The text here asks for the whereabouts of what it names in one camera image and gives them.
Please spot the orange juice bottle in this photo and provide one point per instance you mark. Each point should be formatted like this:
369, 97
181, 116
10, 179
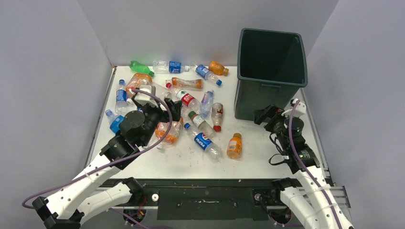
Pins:
234, 148
218, 68

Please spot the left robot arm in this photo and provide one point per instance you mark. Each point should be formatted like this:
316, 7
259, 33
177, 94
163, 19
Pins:
75, 203

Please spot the blue label bottle blue cap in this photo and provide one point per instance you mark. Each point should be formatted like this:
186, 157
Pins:
208, 75

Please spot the clear bottle blue label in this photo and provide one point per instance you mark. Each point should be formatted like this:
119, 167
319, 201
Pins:
172, 67

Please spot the Pepsi bottle blue label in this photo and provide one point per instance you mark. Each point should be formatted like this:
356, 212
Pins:
210, 148

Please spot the green plastic bottle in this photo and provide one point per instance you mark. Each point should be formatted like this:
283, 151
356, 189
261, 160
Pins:
141, 68

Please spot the dark green plastic bin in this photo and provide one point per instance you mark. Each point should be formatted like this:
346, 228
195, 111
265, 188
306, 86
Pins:
271, 68

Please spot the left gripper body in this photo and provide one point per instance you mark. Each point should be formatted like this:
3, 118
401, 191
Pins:
154, 115

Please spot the flattened orange label bottle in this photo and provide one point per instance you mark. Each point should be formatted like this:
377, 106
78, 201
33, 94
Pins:
186, 84

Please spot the Nongfu bottle red white label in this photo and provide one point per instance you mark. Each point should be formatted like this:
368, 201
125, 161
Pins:
188, 100

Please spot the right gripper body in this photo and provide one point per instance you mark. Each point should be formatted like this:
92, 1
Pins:
276, 124

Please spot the clear bottle silver cap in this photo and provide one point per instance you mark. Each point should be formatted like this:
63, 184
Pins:
161, 92

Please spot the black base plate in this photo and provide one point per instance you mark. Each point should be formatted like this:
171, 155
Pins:
210, 199

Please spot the large orange label bottle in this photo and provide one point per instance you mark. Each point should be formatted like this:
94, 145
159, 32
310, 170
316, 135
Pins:
136, 81

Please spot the Starbucks bottle green cap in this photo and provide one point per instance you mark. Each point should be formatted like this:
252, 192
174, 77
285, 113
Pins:
201, 124

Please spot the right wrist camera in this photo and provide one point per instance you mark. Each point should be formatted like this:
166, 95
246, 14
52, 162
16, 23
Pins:
298, 109

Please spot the slim blue label bottle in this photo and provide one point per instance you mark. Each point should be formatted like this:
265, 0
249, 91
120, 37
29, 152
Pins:
121, 105

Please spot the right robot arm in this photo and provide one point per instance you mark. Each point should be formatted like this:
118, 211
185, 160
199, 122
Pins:
317, 209

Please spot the blue label bottle left edge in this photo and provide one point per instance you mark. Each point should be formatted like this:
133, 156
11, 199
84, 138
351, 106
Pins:
114, 120

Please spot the small clear water bottle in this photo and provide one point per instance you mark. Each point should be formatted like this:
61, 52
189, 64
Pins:
206, 103

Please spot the clear bottle red cap label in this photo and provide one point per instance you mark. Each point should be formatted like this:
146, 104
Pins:
217, 116

